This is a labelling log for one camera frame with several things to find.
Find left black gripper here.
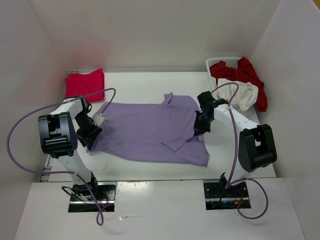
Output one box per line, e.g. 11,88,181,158
74,111,102,151

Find lavender t shirt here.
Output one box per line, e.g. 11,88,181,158
88,93,210,167

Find pink t shirt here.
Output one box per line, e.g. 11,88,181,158
64,68,105,99

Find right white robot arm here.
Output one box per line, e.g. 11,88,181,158
193,91,278,197

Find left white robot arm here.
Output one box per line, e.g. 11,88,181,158
38,98,104,200

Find cream white t shirt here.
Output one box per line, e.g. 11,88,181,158
215,81,259,112

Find dark red t shirt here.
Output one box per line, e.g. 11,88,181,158
210,57,268,112

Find white plastic laundry basket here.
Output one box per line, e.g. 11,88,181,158
205,56,241,90

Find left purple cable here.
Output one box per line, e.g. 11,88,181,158
6,88,117,226

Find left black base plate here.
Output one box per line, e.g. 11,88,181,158
62,182,116,213

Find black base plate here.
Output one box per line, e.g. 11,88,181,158
62,182,116,213
203,180,251,211

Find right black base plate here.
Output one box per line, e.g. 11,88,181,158
203,180,251,211

